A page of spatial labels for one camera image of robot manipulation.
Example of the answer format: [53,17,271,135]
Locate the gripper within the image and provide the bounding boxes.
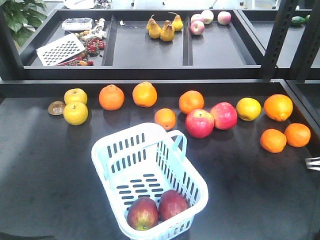
[305,156,320,171]

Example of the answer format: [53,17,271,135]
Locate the red yellow apple front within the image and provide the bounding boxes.
[158,189,189,221]

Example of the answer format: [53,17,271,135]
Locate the light blue plastic basket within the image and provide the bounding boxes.
[91,122,209,240]

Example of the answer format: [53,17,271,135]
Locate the dark red apple bottom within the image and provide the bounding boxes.
[127,196,159,231]

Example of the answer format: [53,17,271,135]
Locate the small orange lower right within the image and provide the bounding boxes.
[284,123,311,148]

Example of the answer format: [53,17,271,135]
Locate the small orange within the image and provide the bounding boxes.
[260,128,287,153]
[284,123,311,148]
[154,108,176,131]

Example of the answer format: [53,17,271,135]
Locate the small orange lower left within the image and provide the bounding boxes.
[260,128,287,153]

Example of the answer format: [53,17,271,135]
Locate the large orange far right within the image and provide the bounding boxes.
[263,94,293,122]

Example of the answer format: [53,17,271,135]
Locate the yellow round fruit right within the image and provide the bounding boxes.
[235,97,262,122]

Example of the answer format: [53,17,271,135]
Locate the red apple right of pair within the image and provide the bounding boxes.
[210,102,238,130]

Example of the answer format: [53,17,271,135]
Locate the red apple of pair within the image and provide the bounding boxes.
[185,109,215,139]
[210,102,238,130]

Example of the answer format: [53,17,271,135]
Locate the black wooden produce display stand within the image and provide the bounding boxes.
[0,9,320,240]

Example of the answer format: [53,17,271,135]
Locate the red apple left of pair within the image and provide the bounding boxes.
[185,109,215,139]

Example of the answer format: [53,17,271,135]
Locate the orange behind red apple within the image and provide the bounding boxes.
[178,90,205,115]

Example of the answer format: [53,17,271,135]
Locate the pink apple on shelf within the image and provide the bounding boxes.
[190,20,205,36]

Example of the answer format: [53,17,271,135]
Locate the large round orange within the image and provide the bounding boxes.
[132,81,158,108]

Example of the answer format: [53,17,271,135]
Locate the brown yellow pear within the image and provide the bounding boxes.
[148,21,162,39]

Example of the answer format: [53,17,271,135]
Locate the bumpy top orange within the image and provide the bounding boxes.
[98,84,125,111]

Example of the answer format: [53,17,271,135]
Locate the yellow round pear fruit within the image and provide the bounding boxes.
[63,102,89,126]

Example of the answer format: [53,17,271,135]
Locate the brown mushroom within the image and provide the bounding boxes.
[47,100,66,116]

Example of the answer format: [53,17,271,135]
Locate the white electronic scale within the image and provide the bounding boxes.
[61,17,94,31]

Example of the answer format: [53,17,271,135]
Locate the white perforated grater tray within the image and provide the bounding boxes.
[36,33,86,66]

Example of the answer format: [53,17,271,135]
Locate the green potted plant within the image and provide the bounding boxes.
[0,0,47,47]

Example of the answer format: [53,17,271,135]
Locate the black perforated steel post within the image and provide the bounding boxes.
[259,0,298,80]
[289,0,320,81]

